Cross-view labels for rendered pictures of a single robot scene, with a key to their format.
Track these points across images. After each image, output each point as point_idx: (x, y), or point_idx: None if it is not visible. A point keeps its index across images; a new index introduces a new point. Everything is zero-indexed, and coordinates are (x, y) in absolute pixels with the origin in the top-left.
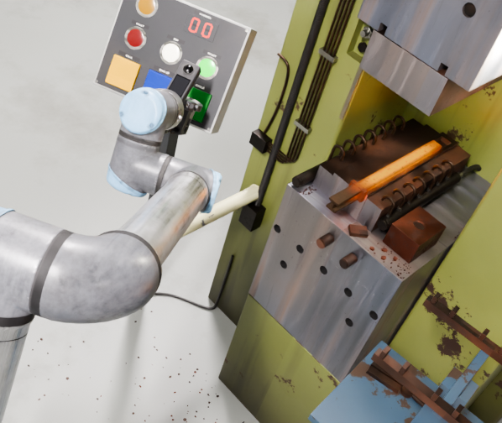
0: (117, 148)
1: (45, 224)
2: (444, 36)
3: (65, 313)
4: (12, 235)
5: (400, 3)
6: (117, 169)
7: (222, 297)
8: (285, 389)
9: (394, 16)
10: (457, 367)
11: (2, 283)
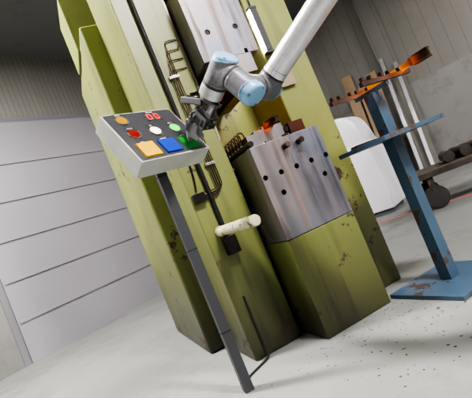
0: (237, 74)
1: None
2: (236, 39)
3: None
4: None
5: (214, 43)
6: (249, 77)
7: (264, 339)
8: (348, 264)
9: (216, 49)
10: (346, 177)
11: None
